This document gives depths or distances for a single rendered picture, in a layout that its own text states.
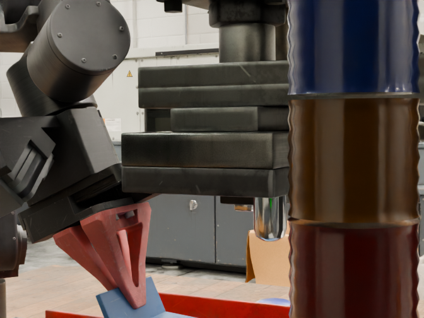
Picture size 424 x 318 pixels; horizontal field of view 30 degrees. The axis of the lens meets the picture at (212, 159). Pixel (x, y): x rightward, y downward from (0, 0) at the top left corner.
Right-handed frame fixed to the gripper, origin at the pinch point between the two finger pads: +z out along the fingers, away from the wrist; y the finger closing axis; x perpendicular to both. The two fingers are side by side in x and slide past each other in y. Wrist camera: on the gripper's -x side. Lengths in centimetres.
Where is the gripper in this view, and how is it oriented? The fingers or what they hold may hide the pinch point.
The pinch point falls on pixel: (132, 298)
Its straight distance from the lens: 60.5
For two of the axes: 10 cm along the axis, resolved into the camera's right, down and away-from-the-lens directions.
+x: 4.5, -0.7, 8.9
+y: 8.1, -3.9, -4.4
